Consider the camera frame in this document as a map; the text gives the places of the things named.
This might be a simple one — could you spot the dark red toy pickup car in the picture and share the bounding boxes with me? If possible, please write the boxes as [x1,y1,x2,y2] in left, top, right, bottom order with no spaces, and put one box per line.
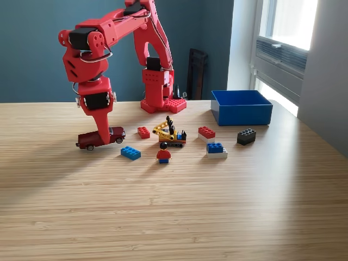
[76,126,127,151]

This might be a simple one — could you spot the light blue brick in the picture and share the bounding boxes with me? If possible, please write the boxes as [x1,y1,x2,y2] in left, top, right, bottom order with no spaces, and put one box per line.
[120,146,142,161]

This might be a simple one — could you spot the toy figure red shirt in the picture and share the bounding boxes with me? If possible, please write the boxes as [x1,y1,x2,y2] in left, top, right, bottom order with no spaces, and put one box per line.
[156,141,172,165]

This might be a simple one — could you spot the blue plastic bin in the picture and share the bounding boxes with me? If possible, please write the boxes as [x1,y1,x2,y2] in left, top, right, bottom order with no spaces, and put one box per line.
[210,90,274,127]

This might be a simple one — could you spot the small red brick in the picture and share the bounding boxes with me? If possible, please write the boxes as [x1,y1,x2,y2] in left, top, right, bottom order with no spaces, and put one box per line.
[137,126,151,140]

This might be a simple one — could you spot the small yellow toy digger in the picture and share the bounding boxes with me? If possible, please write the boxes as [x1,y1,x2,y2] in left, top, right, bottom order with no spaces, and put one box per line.
[152,115,188,149]

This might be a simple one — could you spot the black table clamp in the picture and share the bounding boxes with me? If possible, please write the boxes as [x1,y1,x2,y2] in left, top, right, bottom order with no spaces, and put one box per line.
[173,84,189,100]

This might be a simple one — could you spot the red and white brick stack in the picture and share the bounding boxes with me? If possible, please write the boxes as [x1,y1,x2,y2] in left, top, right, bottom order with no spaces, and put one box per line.
[197,126,216,144]

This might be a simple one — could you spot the black folded stand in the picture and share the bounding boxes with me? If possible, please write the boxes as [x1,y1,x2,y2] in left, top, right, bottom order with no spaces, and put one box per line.
[186,48,209,101]

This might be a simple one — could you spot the blue and white brick stack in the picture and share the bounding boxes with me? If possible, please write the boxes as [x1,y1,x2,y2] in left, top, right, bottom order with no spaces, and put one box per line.
[206,142,229,159]

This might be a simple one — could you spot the black brick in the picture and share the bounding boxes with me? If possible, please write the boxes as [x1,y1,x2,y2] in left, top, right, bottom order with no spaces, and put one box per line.
[237,128,257,146]

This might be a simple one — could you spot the grey window vent grille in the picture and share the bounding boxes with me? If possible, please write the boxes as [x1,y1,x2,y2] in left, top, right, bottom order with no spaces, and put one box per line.
[255,37,309,73]

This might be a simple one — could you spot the white window frame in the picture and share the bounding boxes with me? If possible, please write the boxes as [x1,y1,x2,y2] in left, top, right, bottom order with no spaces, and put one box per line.
[250,0,319,105]

